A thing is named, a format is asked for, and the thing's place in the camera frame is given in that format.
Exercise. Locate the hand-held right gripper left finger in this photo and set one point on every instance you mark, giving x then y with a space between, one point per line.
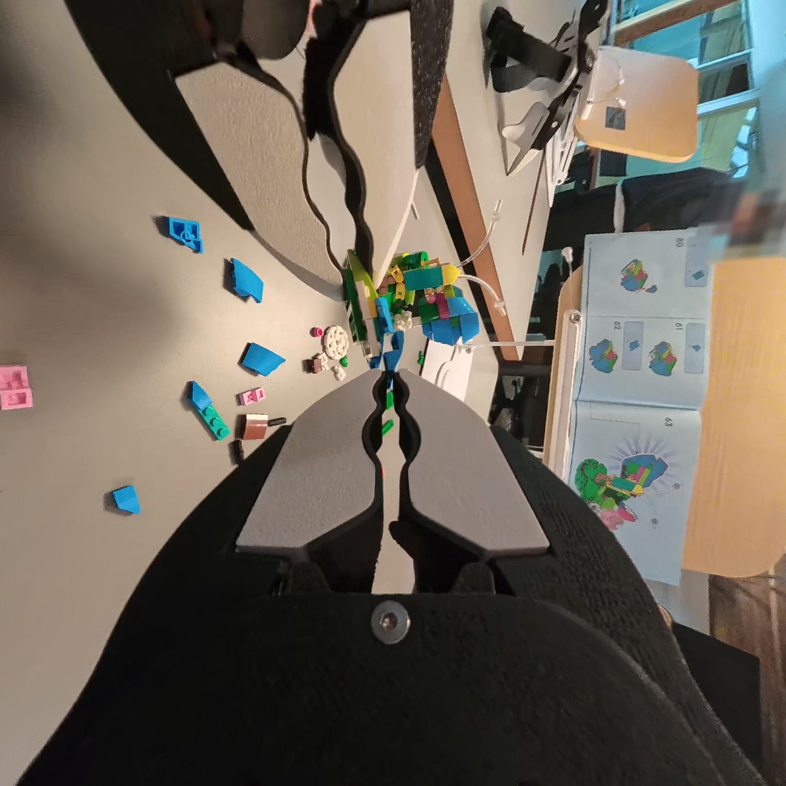
307 485

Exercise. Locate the small black lego piece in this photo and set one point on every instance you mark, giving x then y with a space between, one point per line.
237 451

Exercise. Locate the lego instruction booklet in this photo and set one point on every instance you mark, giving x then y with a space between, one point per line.
638 381

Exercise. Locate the small pink lego brick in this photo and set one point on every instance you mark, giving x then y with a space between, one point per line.
250 397

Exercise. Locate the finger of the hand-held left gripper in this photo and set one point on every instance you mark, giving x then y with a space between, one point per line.
258 153
387 123

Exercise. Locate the blue lego slope piece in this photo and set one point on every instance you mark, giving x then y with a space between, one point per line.
247 281
263 359
126 500

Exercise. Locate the blue and teal lego piece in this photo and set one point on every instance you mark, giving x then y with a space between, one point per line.
209 414

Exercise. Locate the blue lego wedge piece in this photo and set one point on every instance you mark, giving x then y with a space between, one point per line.
184 232

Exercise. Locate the white round lego plate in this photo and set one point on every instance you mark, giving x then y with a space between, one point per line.
335 342

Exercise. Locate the small brown lego piece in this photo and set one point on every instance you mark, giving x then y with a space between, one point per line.
316 364

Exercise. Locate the colourful lego model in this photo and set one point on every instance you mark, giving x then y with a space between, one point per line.
430 301

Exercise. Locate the large pink lego brick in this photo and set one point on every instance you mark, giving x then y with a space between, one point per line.
13 376
16 399

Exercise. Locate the clear plastic tube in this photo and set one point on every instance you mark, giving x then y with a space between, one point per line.
482 236
488 293

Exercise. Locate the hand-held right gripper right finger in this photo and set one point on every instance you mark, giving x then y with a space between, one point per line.
466 485

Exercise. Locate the blue curved lego piece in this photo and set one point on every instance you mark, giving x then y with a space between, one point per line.
393 350

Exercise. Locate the white paper sheet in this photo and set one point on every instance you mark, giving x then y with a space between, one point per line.
448 371

